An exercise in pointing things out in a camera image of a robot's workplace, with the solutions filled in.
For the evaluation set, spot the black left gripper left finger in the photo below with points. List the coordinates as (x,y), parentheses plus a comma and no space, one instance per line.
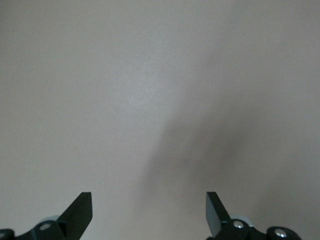
(77,220)

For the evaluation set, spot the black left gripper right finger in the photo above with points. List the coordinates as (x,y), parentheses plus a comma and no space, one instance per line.
(216,220)

